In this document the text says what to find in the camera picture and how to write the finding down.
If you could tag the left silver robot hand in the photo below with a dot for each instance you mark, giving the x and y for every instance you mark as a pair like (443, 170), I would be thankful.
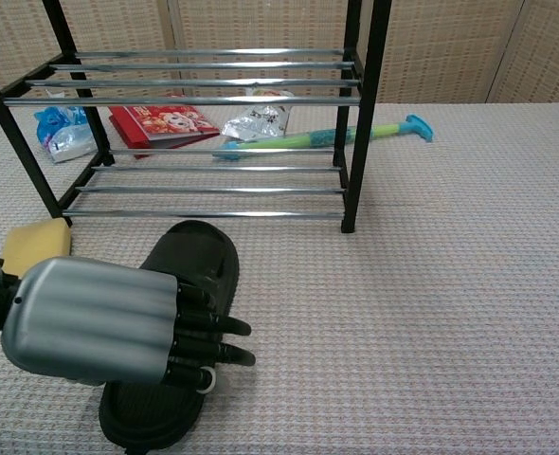
(90, 322)

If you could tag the black rubber slipper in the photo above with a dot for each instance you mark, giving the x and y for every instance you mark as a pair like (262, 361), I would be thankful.
(199, 251)

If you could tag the black metal shoe rack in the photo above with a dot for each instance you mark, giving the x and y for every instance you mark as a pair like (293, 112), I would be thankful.
(362, 142)

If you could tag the yellow sponge with green base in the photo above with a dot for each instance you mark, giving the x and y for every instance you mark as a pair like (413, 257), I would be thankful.
(38, 242)

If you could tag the blue tissue pack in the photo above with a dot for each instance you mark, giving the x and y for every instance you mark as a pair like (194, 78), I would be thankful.
(59, 129)

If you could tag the red cartoon calendar booklet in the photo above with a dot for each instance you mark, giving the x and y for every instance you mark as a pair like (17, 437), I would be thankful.
(166, 123)

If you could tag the silver white snack bag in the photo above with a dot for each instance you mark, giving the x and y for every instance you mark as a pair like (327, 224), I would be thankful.
(256, 124)

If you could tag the white woven tablecloth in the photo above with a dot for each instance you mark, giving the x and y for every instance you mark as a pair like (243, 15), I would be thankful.
(402, 308)

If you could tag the green and blue toothbrush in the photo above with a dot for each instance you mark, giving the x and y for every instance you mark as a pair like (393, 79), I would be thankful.
(393, 128)

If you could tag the beige woven folding screen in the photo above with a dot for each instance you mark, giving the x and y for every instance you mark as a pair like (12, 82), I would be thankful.
(450, 47)

